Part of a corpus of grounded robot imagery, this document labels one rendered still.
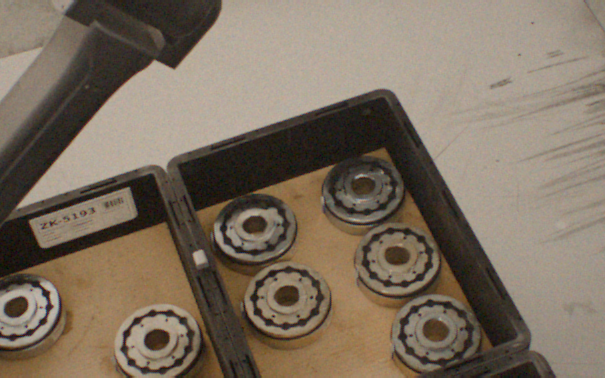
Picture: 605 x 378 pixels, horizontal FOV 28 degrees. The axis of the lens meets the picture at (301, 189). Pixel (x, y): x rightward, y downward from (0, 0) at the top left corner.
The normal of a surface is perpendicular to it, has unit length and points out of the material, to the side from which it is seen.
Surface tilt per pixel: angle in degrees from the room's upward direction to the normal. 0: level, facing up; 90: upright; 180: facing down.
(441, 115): 0
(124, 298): 0
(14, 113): 38
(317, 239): 0
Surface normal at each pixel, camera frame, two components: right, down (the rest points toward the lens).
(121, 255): -0.07, -0.59
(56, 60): -0.68, -0.19
